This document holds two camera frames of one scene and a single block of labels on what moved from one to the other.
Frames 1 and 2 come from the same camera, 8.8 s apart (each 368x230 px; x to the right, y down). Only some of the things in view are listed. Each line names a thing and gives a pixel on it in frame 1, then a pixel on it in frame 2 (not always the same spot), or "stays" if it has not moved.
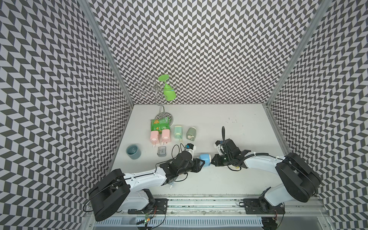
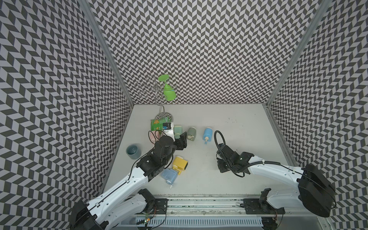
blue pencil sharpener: [207, 157] -> [207, 135]
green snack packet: [159, 124] stays
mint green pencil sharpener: [178, 132] stays
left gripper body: [194, 166] -> [180, 143]
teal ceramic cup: [133, 151] stays
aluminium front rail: [222, 207] stays
